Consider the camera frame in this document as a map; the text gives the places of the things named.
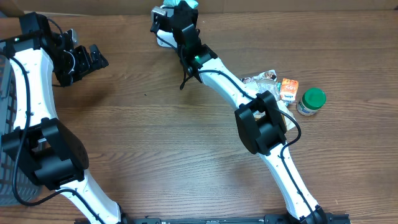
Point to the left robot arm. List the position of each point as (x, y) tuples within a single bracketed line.
[(40, 145)]

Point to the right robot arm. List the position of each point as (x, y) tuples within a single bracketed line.
[(260, 122)]

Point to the beige snack bag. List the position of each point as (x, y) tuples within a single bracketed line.
[(267, 81)]

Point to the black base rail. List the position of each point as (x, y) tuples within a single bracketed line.
[(267, 219)]

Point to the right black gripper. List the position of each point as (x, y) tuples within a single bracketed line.
[(194, 13)]

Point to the teal wipes packet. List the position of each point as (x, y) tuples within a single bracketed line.
[(171, 3)]

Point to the cardboard backboard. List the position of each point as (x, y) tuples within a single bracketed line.
[(14, 8)]

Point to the grey plastic mesh basket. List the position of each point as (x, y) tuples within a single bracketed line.
[(26, 189)]

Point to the white barcode scanner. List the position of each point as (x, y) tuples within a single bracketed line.
[(168, 37)]

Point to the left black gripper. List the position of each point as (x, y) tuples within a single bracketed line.
[(86, 59)]

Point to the orange small packet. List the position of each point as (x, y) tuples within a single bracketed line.
[(288, 90)]

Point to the green lid jar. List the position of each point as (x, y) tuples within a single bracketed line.
[(311, 101)]

